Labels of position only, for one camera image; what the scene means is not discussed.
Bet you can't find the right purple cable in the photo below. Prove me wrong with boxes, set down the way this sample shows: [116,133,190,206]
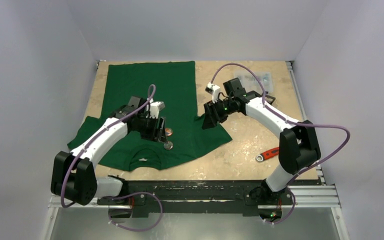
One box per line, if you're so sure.
[210,62,351,226]

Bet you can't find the red handled adjustable wrench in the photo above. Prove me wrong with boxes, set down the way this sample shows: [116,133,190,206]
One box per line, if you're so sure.
[255,147,280,162]

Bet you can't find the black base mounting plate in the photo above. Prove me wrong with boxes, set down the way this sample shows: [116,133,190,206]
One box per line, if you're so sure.
[97,180,293,221]

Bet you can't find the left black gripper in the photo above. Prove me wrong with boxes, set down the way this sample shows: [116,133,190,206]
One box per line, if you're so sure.
[134,114,167,143]

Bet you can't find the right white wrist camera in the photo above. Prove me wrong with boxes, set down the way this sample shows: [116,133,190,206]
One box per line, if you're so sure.
[205,82,221,103]

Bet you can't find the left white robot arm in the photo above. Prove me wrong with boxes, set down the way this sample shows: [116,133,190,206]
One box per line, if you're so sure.
[50,96,168,206]

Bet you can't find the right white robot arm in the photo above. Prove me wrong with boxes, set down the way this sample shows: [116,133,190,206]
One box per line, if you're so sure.
[202,78,321,204]

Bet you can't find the silver round brooch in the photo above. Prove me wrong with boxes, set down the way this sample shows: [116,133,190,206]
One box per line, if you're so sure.
[163,141,174,150]

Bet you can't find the green t-shirt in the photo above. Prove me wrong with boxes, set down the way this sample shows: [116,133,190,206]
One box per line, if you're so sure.
[67,61,232,172]

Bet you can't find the clear plastic parts box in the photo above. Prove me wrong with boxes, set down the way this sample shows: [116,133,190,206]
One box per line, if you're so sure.
[233,70,274,95]

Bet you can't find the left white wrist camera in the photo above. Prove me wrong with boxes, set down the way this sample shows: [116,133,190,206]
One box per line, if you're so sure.
[148,101,165,119]

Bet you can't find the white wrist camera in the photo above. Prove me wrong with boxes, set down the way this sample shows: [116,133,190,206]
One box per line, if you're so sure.
[148,101,165,119]
[205,82,221,103]

